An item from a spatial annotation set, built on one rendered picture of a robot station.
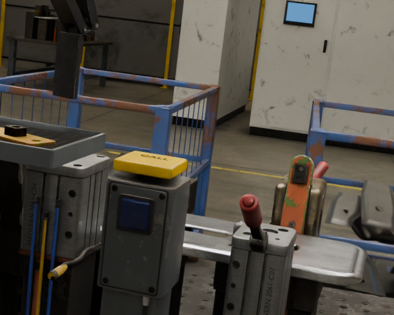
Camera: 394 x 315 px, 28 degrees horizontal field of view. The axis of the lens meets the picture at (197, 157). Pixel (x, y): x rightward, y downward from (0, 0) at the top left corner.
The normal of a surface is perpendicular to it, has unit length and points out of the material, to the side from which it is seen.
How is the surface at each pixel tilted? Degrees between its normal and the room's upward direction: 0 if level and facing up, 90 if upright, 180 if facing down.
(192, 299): 0
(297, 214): 78
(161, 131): 90
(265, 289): 90
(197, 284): 0
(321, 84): 90
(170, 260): 90
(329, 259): 0
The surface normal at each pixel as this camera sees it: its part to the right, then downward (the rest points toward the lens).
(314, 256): 0.11, -0.98
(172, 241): 0.96, 0.16
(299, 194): -0.22, -0.06
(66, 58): -0.55, 0.09
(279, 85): -0.16, 0.16
